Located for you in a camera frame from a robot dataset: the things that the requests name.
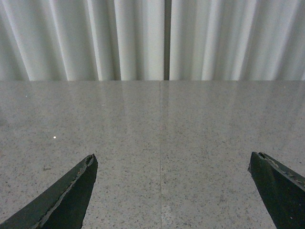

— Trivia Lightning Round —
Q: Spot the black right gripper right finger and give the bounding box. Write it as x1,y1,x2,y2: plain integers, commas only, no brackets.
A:
248,152,305,229

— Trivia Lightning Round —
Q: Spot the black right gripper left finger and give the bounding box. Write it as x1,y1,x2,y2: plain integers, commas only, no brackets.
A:
0,155,98,229

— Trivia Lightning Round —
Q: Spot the white pleated curtain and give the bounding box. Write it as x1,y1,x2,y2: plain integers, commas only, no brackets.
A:
0,0,305,81

